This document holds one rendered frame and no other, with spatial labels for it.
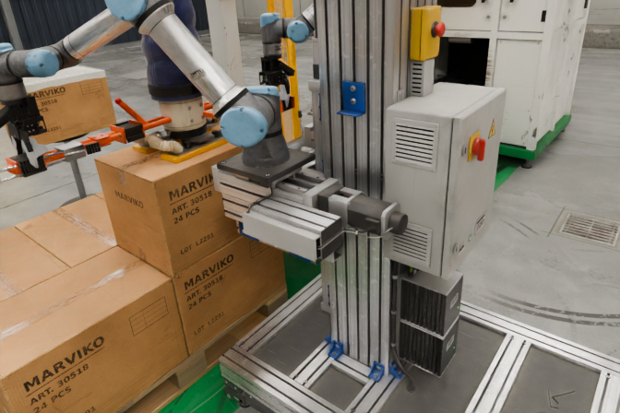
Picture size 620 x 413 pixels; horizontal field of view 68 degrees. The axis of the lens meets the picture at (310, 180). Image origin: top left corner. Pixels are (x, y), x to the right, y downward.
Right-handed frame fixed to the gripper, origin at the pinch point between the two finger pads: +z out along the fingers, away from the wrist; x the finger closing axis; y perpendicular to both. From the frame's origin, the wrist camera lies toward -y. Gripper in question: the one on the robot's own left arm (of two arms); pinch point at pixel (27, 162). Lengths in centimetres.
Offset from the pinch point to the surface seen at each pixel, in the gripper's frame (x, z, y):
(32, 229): 69, 53, 15
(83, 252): 28, 53, 19
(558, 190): -102, 108, 301
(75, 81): 165, 8, 96
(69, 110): 166, 26, 87
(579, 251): -130, 108, 222
